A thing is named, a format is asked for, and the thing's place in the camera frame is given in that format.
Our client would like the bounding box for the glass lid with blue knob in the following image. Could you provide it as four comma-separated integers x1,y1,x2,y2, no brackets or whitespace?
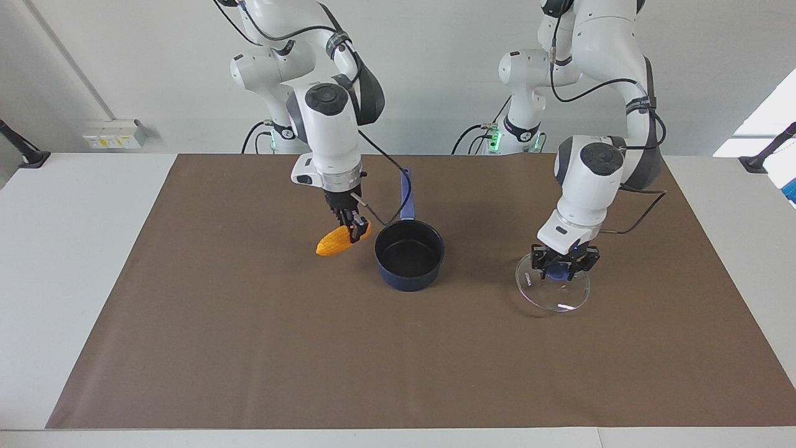
515,251,591,314

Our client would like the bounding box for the yellow corn cob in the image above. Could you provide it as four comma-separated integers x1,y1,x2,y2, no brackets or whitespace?
315,222,373,257

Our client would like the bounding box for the black left arm base cable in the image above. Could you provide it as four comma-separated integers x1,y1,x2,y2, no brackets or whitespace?
451,96,512,156

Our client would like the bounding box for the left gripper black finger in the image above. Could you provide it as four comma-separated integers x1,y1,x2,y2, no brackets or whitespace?
530,245,555,280
573,245,601,276

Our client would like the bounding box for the black right arm base cable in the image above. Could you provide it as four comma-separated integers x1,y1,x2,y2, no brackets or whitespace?
241,121,275,155

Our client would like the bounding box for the dark blue pot with handle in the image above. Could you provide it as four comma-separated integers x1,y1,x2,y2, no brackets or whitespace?
374,167,446,292

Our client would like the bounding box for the white wall socket box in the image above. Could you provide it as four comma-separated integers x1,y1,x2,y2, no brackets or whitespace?
83,119,148,150

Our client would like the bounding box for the brown table mat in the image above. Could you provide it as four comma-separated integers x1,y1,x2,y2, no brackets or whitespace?
45,154,796,430

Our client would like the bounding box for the black camera stand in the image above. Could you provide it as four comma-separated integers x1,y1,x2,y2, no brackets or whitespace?
739,121,796,174
0,118,51,169

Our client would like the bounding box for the black arm base cable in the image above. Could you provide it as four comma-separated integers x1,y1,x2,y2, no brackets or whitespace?
241,121,275,155
451,96,512,156

